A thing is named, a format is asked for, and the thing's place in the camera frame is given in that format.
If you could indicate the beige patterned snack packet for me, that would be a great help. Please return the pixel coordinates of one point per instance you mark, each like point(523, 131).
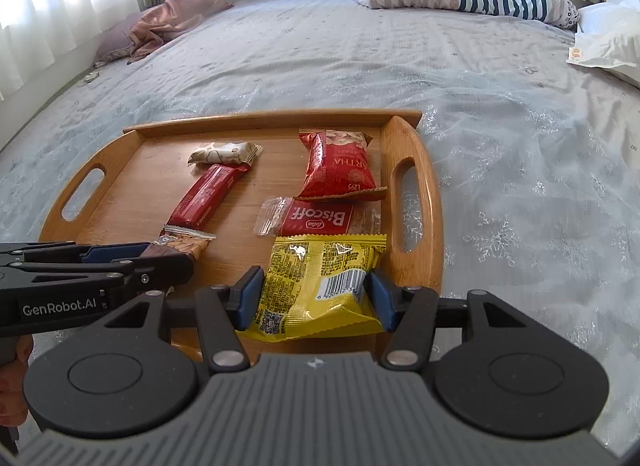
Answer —
point(220, 153)

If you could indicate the brown nut bar packet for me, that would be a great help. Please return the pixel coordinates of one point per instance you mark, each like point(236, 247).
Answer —
point(182, 246)

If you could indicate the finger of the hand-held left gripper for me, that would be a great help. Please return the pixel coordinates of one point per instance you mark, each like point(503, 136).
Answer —
point(160, 271)
point(115, 253)

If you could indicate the red biscuit packet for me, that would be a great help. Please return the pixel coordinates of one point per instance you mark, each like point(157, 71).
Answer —
point(315, 218)

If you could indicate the pink crumpled cloth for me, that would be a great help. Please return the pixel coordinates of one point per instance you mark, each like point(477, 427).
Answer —
point(170, 20)

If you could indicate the red nut snack bag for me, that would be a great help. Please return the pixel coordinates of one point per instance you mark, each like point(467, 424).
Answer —
point(335, 168)

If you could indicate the purple pillow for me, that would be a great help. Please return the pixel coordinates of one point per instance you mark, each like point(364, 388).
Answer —
point(115, 40)

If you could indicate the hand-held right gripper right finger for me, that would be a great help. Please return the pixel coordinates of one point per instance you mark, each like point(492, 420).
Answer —
point(382, 298)

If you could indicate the white pillow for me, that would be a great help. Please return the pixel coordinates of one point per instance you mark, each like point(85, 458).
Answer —
point(610, 35)

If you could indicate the yellow snack packet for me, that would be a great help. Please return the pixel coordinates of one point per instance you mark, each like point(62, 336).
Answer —
point(310, 276)

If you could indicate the long red bar packet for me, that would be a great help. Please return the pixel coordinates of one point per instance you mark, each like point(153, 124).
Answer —
point(205, 196)

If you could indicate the person's left hand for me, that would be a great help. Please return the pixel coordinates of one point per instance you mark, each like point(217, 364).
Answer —
point(15, 391)

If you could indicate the bed with pale blue cover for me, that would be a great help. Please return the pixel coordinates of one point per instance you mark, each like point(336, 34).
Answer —
point(310, 45)

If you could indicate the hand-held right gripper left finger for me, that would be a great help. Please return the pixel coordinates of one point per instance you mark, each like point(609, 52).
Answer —
point(248, 296)

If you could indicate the small pale item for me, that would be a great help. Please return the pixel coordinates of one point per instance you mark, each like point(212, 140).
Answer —
point(91, 77)

